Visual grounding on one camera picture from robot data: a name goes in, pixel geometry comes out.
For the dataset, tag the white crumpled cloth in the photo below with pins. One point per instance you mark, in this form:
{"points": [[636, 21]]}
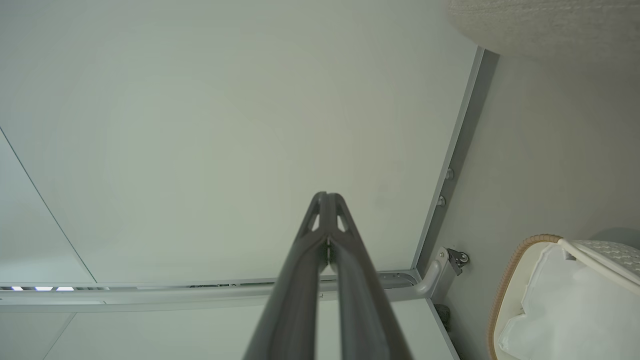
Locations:
{"points": [[575, 310]]}

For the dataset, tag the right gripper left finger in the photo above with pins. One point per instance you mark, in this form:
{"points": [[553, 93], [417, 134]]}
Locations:
{"points": [[290, 310]]}

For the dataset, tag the aluminium partition frame post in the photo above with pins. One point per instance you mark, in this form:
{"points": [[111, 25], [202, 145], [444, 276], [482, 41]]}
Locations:
{"points": [[460, 145]]}

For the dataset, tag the aluminium partition frame rail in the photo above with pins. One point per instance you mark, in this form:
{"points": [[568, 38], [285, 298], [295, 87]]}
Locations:
{"points": [[150, 295]]}

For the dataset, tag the grey fabric sofa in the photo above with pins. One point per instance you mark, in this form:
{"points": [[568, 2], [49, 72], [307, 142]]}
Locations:
{"points": [[550, 25]]}

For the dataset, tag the small metal caster wheel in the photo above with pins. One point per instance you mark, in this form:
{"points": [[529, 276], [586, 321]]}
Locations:
{"points": [[457, 260]]}

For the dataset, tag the wicker rimmed laundry basket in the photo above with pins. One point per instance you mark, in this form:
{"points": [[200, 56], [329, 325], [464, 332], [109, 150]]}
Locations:
{"points": [[520, 265]]}

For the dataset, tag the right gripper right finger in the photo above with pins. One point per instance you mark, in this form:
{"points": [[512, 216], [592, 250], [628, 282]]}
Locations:
{"points": [[365, 320]]}

